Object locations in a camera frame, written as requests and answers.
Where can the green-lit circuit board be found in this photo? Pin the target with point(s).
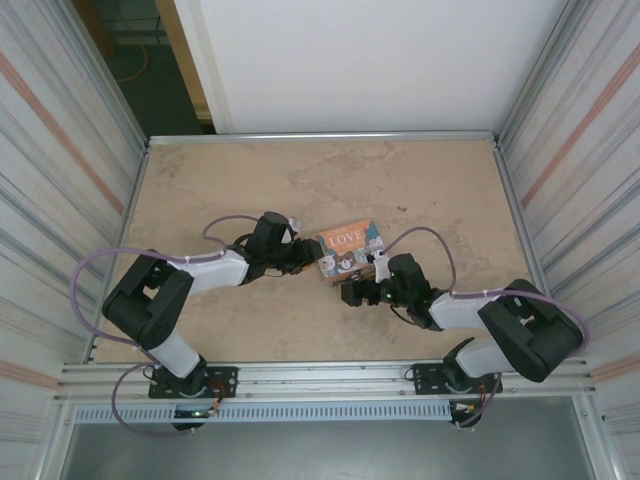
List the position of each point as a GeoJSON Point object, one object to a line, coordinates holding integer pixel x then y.
{"type": "Point", "coordinates": [195, 413]}

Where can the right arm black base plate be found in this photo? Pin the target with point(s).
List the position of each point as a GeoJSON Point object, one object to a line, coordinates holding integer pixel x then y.
{"type": "Point", "coordinates": [425, 375]}

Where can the orange LOVE bear tin box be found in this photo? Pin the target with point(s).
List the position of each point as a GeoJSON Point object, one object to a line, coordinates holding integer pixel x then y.
{"type": "Point", "coordinates": [347, 245]}

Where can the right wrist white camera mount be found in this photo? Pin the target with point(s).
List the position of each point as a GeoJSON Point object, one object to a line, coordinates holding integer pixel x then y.
{"type": "Point", "coordinates": [381, 265]}

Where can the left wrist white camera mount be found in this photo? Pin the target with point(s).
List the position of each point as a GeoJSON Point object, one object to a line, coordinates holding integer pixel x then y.
{"type": "Point", "coordinates": [294, 224]}

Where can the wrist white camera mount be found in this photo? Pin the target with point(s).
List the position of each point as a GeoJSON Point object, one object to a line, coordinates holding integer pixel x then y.
{"type": "Point", "coordinates": [381, 265]}
{"type": "Point", "coordinates": [294, 224]}

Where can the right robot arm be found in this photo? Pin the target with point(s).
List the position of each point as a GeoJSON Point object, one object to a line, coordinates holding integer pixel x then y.
{"type": "Point", "coordinates": [530, 330]}

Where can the wooden door frame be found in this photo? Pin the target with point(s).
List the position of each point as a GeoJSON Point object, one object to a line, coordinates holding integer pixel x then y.
{"type": "Point", "coordinates": [187, 55]}

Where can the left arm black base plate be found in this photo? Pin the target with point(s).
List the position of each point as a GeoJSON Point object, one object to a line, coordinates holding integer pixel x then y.
{"type": "Point", "coordinates": [222, 380]}

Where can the yellow power connector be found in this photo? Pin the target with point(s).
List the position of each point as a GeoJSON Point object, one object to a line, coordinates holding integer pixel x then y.
{"type": "Point", "coordinates": [467, 408]}

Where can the aluminium table edge bar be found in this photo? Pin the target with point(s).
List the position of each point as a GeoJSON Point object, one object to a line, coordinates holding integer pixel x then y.
{"type": "Point", "coordinates": [325, 138]}

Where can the aluminium mounting rail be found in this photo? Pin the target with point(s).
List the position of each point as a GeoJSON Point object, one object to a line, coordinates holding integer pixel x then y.
{"type": "Point", "coordinates": [325, 377]}

